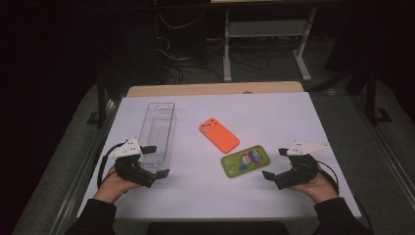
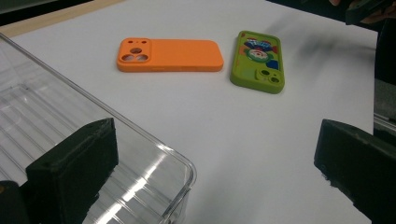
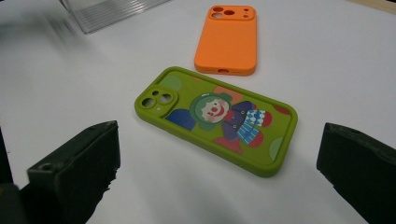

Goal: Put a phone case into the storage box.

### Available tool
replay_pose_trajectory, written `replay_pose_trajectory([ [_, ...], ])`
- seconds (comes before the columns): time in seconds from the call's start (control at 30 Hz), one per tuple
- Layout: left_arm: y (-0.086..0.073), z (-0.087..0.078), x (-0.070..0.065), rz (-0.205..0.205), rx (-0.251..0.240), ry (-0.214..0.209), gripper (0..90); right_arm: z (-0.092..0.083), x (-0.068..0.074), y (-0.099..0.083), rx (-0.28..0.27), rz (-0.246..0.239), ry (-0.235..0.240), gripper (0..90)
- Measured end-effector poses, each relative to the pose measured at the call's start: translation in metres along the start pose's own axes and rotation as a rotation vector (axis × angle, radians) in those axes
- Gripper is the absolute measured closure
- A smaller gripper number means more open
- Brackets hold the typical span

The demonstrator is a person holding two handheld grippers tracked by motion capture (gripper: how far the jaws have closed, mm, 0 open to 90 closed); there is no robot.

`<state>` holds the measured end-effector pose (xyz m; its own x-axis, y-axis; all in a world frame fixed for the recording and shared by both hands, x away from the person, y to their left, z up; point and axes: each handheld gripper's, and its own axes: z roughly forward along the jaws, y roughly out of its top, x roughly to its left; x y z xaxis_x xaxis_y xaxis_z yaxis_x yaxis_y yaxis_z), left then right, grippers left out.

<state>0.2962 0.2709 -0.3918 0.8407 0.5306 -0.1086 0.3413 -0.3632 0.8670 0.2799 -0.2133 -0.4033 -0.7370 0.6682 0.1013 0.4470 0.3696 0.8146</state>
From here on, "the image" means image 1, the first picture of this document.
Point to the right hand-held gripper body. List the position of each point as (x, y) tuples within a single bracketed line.
[(301, 169)]

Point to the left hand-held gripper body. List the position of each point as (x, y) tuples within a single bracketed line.
[(130, 169)]

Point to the clear plastic container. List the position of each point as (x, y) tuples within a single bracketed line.
[(158, 130)]

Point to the green patterned phone case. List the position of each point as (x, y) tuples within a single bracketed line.
[(245, 161)]

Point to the orange phone case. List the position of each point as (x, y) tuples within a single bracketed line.
[(219, 134)]

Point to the person's left hand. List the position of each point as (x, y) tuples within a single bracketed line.
[(111, 187)]

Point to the person's right hand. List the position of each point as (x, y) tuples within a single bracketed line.
[(321, 189)]

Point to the black metal stand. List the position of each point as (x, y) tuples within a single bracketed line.
[(101, 98), (371, 98)]

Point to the person's torso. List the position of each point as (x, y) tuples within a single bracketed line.
[(215, 229)]

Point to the wooden table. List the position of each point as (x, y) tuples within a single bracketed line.
[(212, 88)]

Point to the metal floor rail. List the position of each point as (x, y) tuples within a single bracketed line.
[(81, 182), (391, 163)]

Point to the white metal desk frame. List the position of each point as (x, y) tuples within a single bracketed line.
[(267, 28)]

